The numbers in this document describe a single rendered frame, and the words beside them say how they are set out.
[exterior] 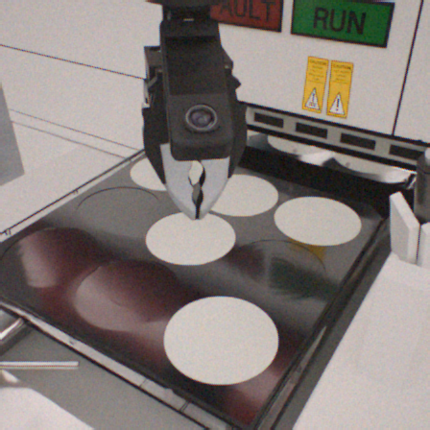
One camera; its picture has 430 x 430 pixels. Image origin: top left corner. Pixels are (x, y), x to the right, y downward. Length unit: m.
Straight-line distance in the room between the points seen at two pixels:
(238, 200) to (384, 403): 0.35
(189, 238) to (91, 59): 0.42
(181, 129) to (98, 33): 0.52
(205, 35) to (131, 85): 0.45
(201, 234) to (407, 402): 0.31
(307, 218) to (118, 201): 0.24
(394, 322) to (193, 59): 0.23
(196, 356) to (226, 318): 0.05
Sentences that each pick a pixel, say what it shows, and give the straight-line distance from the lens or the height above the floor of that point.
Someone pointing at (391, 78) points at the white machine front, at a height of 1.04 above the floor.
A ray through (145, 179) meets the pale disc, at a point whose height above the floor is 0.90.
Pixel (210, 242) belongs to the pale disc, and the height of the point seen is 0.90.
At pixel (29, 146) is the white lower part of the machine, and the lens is 1.12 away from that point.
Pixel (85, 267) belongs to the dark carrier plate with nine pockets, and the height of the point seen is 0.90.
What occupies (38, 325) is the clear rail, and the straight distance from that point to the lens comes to 0.49.
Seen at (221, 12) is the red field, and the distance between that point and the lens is 0.70.
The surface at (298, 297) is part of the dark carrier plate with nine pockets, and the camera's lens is 0.50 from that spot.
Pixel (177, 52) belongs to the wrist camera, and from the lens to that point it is 0.39.
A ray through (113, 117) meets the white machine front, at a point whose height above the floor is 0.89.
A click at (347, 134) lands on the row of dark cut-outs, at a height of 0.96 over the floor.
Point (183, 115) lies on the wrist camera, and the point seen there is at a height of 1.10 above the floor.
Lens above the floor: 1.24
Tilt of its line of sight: 34 degrees down
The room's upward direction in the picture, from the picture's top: straight up
